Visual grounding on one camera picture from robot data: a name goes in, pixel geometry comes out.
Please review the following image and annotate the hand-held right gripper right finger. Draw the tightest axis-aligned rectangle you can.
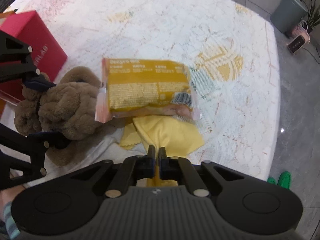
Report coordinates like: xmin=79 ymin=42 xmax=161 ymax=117
xmin=158 ymin=147 xmax=250 ymax=197

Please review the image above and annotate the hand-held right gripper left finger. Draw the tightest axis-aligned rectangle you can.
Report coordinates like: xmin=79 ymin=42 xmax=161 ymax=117
xmin=65 ymin=145 xmax=157 ymax=197

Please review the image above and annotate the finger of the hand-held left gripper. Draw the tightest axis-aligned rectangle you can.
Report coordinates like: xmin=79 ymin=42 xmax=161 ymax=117
xmin=0 ymin=30 xmax=57 ymax=90
xmin=0 ymin=124 xmax=71 ymax=190

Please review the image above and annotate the yellow cloth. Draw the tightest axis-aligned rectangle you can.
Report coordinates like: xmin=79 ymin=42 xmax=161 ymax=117
xmin=117 ymin=115 xmax=205 ymax=188

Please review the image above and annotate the white textured towel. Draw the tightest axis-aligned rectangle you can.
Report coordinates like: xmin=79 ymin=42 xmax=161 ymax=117
xmin=45 ymin=127 xmax=150 ymax=175

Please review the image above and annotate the orange cardboard box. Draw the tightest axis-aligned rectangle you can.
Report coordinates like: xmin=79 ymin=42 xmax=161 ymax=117
xmin=0 ymin=8 xmax=18 ymax=18

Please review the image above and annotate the yellow snack packet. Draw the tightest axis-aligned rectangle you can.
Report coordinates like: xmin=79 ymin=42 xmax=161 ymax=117
xmin=95 ymin=58 xmax=202 ymax=123

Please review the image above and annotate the person's left forearm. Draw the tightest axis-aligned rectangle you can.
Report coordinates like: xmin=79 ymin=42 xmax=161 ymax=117
xmin=0 ymin=186 xmax=24 ymax=240

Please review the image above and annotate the red-lidded clear container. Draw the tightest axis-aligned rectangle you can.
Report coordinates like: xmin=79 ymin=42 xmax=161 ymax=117
xmin=0 ymin=10 xmax=68 ymax=105

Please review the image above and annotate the white lace tablecloth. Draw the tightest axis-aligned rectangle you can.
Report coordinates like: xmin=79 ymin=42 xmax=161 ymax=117
xmin=0 ymin=0 xmax=280 ymax=180

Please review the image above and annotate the pink small heater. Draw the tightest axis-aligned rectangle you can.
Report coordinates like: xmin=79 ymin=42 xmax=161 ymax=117
xmin=287 ymin=21 xmax=311 ymax=53

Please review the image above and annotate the grey trash can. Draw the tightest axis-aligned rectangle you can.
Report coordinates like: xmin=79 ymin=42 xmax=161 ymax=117
xmin=270 ymin=0 xmax=308 ymax=34

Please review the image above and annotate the long-leaved potted plant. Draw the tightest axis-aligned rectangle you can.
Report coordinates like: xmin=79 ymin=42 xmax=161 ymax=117
xmin=304 ymin=0 xmax=320 ymax=34

